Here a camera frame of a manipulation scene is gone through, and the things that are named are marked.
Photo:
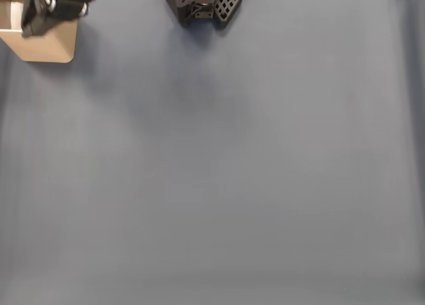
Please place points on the tan open box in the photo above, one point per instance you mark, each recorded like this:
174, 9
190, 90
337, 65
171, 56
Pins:
43, 47

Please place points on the white foam padding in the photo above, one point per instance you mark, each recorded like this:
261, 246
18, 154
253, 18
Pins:
16, 17

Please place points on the grey table mat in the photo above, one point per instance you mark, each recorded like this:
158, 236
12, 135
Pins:
199, 185

